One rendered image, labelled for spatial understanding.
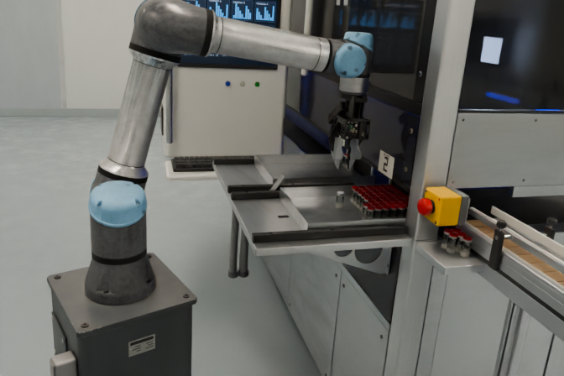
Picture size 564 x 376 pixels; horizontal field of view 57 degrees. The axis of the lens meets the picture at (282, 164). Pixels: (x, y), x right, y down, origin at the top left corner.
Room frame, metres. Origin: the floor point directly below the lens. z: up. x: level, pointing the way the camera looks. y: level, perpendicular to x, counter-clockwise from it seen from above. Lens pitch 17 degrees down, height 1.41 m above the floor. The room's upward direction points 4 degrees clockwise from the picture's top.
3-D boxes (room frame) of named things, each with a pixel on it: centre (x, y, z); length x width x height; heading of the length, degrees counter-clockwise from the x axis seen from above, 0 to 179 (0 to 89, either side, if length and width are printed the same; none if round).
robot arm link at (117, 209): (1.04, 0.35, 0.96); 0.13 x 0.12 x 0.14; 20
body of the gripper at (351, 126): (1.35, -0.18, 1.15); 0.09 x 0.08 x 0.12; 16
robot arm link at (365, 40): (1.36, -0.17, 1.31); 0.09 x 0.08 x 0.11; 110
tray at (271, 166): (1.67, -0.10, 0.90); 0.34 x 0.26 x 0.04; 106
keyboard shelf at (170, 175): (1.98, 0.24, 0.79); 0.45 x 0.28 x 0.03; 106
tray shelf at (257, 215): (1.49, -0.08, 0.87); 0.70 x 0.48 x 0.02; 16
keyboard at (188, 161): (1.95, 0.23, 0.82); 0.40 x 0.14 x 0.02; 106
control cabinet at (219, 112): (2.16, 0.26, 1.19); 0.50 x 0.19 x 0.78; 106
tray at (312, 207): (1.34, -0.20, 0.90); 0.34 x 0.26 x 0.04; 106
